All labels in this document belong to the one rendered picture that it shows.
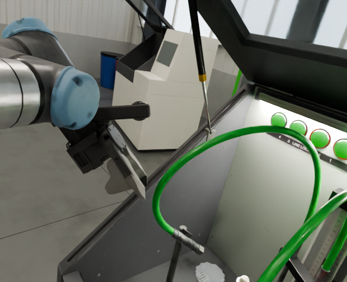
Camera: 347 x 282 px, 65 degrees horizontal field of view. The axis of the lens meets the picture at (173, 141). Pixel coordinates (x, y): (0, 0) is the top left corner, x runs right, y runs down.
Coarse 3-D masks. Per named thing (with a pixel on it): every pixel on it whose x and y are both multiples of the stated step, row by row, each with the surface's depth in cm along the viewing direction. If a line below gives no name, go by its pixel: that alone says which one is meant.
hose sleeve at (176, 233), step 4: (176, 232) 56; (180, 232) 57; (172, 236) 56; (176, 236) 56; (180, 236) 56; (184, 236) 57; (180, 240) 56; (184, 240) 57; (188, 240) 57; (192, 240) 58; (184, 244) 57; (188, 244) 57; (192, 244) 58; (196, 244) 59; (192, 248) 58; (196, 248) 58
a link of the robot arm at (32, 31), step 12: (12, 24) 43; (24, 24) 43; (36, 24) 44; (12, 36) 42; (24, 36) 43; (36, 36) 44; (48, 36) 45; (36, 48) 43; (48, 48) 44; (60, 48) 47; (48, 60) 44; (60, 60) 45
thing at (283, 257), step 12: (324, 204) 39; (336, 204) 39; (312, 216) 37; (324, 216) 37; (300, 228) 37; (312, 228) 36; (300, 240) 36; (336, 240) 54; (288, 252) 35; (336, 252) 55; (276, 264) 35; (324, 264) 57; (264, 276) 35; (324, 276) 57
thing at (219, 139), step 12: (228, 132) 49; (240, 132) 49; (252, 132) 49; (264, 132) 50; (276, 132) 51; (288, 132) 51; (204, 144) 49; (216, 144) 49; (312, 144) 54; (192, 156) 49; (312, 156) 55; (168, 180) 50; (156, 192) 51; (156, 204) 52; (312, 204) 61; (156, 216) 53; (168, 228) 55
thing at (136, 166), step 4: (128, 148) 55; (124, 152) 53; (128, 152) 53; (128, 156) 53; (132, 156) 54; (132, 160) 54; (136, 160) 55; (132, 164) 54; (136, 164) 55; (140, 164) 56; (136, 168) 55; (140, 168) 55; (136, 172) 55; (140, 172) 55; (144, 172) 56; (140, 176) 55; (144, 176) 55; (140, 180) 56; (144, 180) 56; (144, 184) 56
